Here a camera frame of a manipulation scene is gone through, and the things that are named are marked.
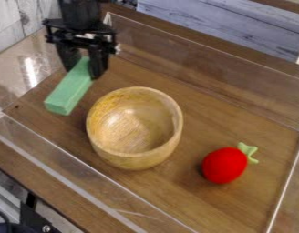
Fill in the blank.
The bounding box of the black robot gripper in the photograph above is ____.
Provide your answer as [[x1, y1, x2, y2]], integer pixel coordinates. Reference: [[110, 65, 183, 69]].
[[42, 0, 117, 79]]

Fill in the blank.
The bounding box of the green rectangular block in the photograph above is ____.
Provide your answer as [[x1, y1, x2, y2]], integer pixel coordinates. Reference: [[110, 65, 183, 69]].
[[44, 56, 93, 116]]

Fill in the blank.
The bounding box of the clear acrylic tray wall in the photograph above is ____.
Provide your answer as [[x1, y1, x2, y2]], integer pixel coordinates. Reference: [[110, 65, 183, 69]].
[[0, 12, 299, 233]]

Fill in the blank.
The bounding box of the red felt strawberry toy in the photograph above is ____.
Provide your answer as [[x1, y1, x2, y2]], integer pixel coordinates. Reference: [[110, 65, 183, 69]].
[[200, 142, 259, 184]]

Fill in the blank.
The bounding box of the brown wooden bowl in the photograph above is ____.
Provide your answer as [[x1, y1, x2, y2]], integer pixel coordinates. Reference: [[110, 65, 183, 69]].
[[86, 86, 183, 170]]

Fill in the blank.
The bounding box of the black metal table bracket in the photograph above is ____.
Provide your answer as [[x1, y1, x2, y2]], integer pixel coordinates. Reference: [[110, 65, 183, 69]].
[[20, 193, 61, 233]]

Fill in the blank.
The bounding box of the black cable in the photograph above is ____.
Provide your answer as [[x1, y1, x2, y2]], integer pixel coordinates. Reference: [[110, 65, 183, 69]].
[[0, 209, 13, 233]]

